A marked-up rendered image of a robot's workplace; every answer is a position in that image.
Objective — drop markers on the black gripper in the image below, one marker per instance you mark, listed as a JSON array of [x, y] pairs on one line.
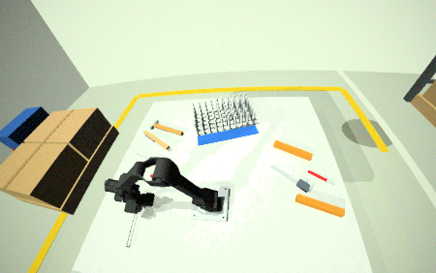
[[145, 199]]

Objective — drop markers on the small hammer with orange handle and grey head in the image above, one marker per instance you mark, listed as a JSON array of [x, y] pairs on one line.
[[165, 128]]

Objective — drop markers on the orange flat bar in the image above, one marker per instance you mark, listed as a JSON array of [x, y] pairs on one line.
[[323, 206], [293, 150]]

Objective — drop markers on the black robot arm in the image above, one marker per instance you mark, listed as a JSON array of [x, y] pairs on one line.
[[165, 174]]

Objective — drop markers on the blue flat strip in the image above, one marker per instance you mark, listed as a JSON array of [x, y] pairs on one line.
[[229, 134]]

